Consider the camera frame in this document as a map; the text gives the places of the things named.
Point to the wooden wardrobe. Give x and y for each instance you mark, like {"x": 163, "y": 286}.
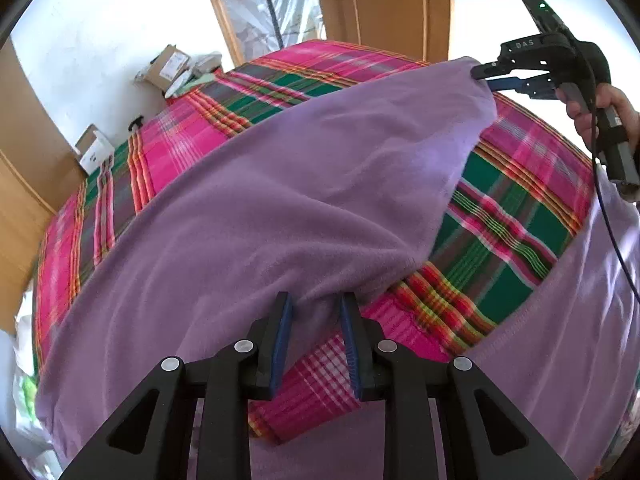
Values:
{"x": 39, "y": 173}

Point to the purple fleece sweater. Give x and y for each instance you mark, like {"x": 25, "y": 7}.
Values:
{"x": 568, "y": 358}

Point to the small white cardboard box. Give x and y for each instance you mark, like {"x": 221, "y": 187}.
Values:
{"x": 93, "y": 149}

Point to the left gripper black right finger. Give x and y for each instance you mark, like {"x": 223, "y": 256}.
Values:
{"x": 442, "y": 420}

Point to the brown cardboard box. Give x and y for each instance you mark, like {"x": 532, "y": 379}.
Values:
{"x": 164, "y": 69}

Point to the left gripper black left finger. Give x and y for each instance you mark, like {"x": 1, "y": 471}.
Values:
{"x": 202, "y": 405}

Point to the wooden door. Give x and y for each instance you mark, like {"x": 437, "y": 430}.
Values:
{"x": 419, "y": 29}

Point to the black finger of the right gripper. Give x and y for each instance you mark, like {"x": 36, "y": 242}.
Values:
{"x": 491, "y": 70}
{"x": 509, "y": 83}

